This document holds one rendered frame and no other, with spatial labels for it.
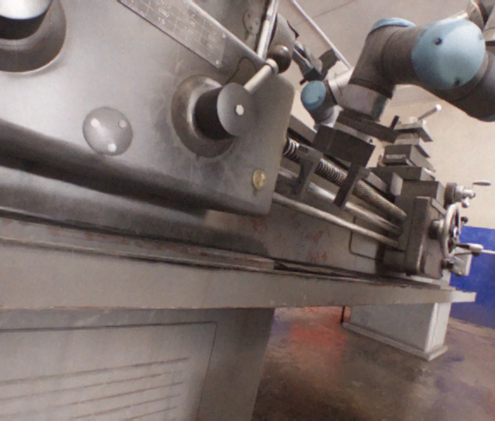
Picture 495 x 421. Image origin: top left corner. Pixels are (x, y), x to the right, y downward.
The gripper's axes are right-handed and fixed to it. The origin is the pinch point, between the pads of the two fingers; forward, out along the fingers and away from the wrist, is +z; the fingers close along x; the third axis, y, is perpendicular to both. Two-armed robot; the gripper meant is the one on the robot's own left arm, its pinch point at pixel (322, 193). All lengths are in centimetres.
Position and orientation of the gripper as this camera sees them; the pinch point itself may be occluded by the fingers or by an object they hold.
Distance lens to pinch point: 66.6
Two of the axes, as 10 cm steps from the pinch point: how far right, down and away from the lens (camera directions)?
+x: -8.0, -1.0, -5.9
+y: -4.8, -4.7, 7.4
